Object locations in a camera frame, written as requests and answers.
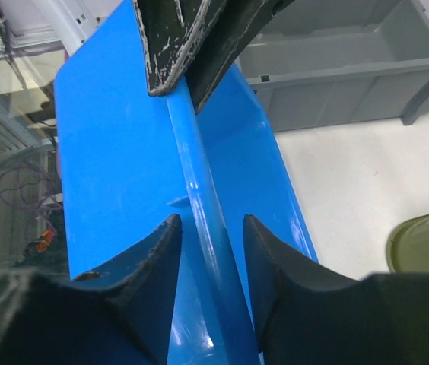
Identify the blue plastic bin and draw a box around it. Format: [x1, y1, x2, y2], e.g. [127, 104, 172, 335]
[55, 1, 316, 364]

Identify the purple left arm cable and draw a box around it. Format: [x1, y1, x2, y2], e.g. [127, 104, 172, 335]
[0, 37, 65, 244]

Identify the olive green slotted basket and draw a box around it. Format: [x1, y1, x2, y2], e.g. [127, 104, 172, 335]
[386, 214, 429, 273]

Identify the grey plastic crate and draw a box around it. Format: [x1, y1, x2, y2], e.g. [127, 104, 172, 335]
[238, 1, 429, 132]

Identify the aluminium rail frame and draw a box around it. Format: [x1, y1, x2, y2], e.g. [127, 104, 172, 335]
[0, 1, 65, 153]

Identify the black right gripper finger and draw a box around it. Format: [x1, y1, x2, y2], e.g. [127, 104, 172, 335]
[0, 214, 182, 364]
[243, 215, 429, 364]
[186, 0, 293, 113]
[132, 0, 215, 97]

